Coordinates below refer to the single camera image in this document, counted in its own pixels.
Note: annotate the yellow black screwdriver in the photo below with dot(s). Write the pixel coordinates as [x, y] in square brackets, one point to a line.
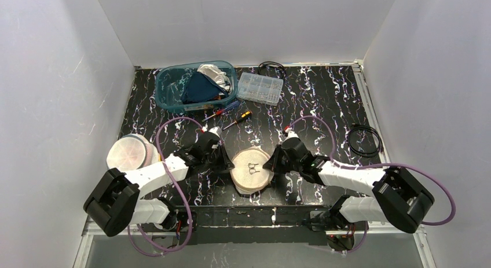
[244, 116]

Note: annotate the white cloth in bin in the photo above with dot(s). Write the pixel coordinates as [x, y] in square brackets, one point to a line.
[216, 75]

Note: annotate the dark blue lace bra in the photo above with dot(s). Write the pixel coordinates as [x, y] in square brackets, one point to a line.
[201, 88]

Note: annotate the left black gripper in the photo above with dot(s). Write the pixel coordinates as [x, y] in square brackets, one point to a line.
[219, 154]

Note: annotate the clear plastic screw box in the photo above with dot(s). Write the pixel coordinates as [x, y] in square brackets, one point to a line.
[259, 88]

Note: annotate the red blue screwdriver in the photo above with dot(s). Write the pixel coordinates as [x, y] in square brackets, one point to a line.
[224, 110]

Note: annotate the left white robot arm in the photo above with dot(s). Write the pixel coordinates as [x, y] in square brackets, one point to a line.
[118, 200]

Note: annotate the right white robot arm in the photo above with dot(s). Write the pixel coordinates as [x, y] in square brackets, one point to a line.
[390, 194]

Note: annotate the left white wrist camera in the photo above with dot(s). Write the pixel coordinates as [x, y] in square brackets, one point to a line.
[213, 130]

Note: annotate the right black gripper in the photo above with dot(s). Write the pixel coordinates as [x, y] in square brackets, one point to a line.
[282, 157]

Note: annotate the teal plastic bin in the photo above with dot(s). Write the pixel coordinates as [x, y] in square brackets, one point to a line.
[170, 82]

